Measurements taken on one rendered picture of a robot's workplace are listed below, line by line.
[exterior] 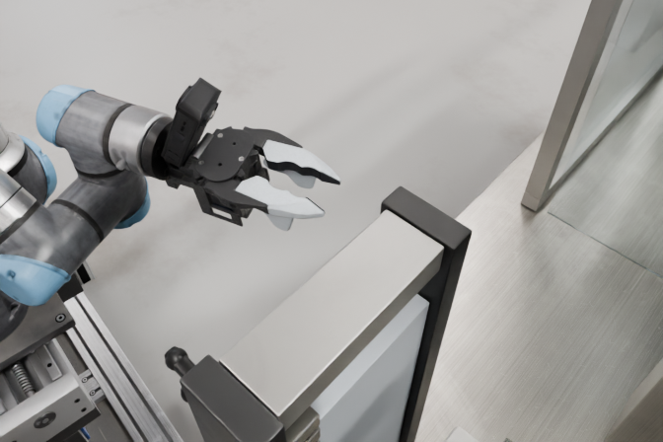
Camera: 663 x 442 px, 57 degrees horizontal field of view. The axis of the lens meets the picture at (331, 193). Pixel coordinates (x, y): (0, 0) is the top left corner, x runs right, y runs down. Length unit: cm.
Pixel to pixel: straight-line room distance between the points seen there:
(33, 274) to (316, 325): 49
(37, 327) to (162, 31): 229
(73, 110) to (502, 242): 67
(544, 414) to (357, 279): 62
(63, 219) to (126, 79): 220
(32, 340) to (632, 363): 91
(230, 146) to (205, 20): 261
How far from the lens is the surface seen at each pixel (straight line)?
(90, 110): 74
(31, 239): 75
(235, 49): 302
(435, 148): 249
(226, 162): 65
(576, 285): 103
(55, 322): 111
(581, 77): 92
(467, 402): 88
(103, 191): 79
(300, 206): 61
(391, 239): 33
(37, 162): 107
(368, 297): 30
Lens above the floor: 170
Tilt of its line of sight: 48 degrees down
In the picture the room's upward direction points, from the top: straight up
